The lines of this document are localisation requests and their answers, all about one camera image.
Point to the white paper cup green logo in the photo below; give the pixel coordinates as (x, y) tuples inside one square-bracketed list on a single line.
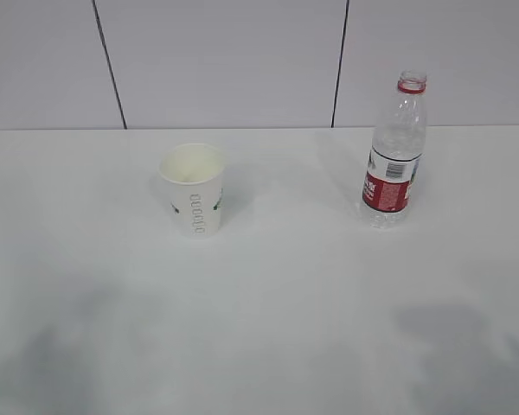
[(192, 185)]

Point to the clear water bottle red label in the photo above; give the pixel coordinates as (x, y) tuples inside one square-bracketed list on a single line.
[(397, 147)]

